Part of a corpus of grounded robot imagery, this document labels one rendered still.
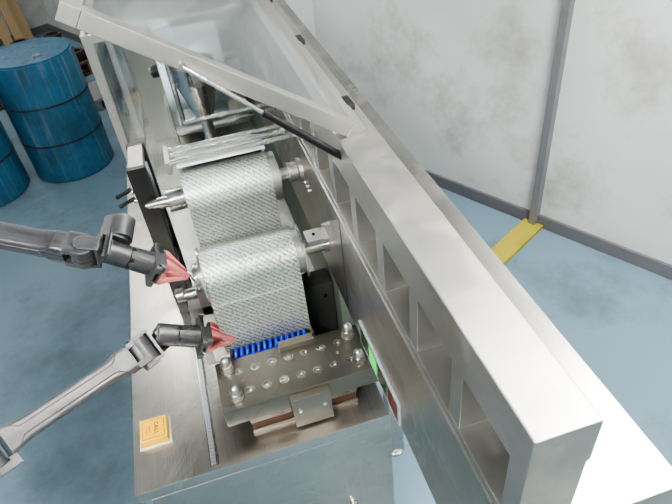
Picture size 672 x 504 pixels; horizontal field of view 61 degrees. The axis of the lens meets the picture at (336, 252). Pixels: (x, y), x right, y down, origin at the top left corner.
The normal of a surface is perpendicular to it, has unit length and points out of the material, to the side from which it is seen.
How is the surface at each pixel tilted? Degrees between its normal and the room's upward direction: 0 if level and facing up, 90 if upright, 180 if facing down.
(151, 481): 0
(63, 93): 90
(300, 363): 0
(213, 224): 92
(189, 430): 0
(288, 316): 91
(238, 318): 91
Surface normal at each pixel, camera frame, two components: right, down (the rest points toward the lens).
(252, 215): 0.29, 0.62
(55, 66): 0.85, 0.27
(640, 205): -0.69, 0.51
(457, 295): -0.09, -0.76
